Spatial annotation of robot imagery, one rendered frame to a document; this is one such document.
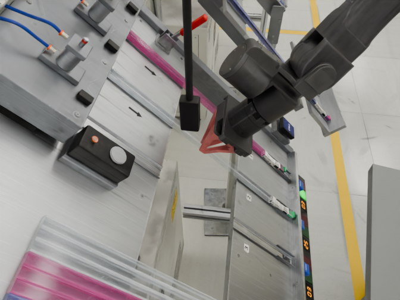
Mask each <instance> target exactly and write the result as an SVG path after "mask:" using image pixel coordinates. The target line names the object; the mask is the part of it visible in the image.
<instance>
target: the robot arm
mask: <svg viewBox="0 0 400 300"><path fill-rule="evenodd" d="M399 13H400V0H346V1H345V2H344V3H342V4H341V5H340V6H339V7H338V8H336V9H335V10H333V11H332V12H331V13H330V14H329V15H328V16H327V17H326V18H325V19H324V20H323V21H322V22H321V23H320V24H319V25H318V26H317V27H316V28H314V27H313V28H312V29H311V30H310V31H309V32H308V33H307V34H306V35H305V36H304V37H303V38H302V39H301V40H300V41H299V42H298V43H297V44H296V45H295V47H294V48H293V50H292V52H291V54H290V58H288V59H287V60H286V61H285V62H284V63H283V62H282V61H281V60H280V59H279V58H278V57H277V56H276V55H275V54H274V53H272V52H270V51H269V50H268V49H267V48H265V47H264V46H263V45H262V44H260V43H259V41H256V40H255V39H254V38H248V39H247V40H246V41H244V43H243V44H241V45H239V46H237V47H236V48H235V49H234V50H232V52H231V53H230V54H229V55H228V56H227V57H226V59H225V60H224V61H223V63H222V65H221V67H220V70H219V75H220V76H221V77H222V78H224V79H225V80H226V81H228V82H229V83H230V84H231V85H232V86H233V87H234V88H236V89H237V90H238V91H239V92H240V93H242V94H243V95H244V96H245V97H246V99H244V100H243V101H242V102H239V101H238V100H237V99H235V98H234V97H232V96H231V95H227V96H226V97H225V98H223V99H224V101H223V102H221V103H220V104H218V105H217V109H216V110H215V111H214V114H213V115H212V118H211V120H210V123H209V125H208V127H207V129H206V131H205V134H204V136H203V138H202V139H203V140H204V141H203V143H202V145H201V147H200V149H199V151H201V152H202V153H203V154H211V153H217V152H223V153H233V154H238V155H239V156H243V157H247V156H248V155H251V154H252V136H253V134H255V133H256V132H259V131H260V130H261V129H263V128H265V127H267V126H268V125H269V124H271V123H273V122H275V121H276V120H278V119H279V118H281V117H283V116H284V115H286V114H287V113H289V112H291V111H293V110H294V109H295V108H298V107H299V106H300V103H301V102H300V98H299V97H300V96H301V95H302V96H303V97H304V98H306V99H307V100H308V101H309V102H310V101H311V100H312V99H313V98H314V97H316V96H317V95H318V94H319V95H320V94H321V93H322V92H324V91H325V90H328V89H330V88H332V87H333V86H334V85H335V84H336V83H337V82H338V81H339V80H340V79H341V78H342V77H343V76H345V75H346V74H347V73H348V72H349V71H350V70H351V69H352V68H354V65H353V64H352V63H353V62H354V61H355V60H356V59H357V58H358V57H359V56H360V55H361V54H362V53H363V52H364V51H365V50H366V49H367V48H368V47H369V46H370V44H371V42H372V40H373V39H374V38H375V37H376V36H377V35H378V34H379V33H380V32H381V31H382V30H383V29H384V28H385V26H386V25H387V24H388V23H389V22H390V21H391V20H392V19H393V18H394V17H396V16H397V15H398V14H399ZM219 143H225V145H221V146H216V147H213V148H207V147H208V145H210V146H213V145H216V144H219Z"/></svg>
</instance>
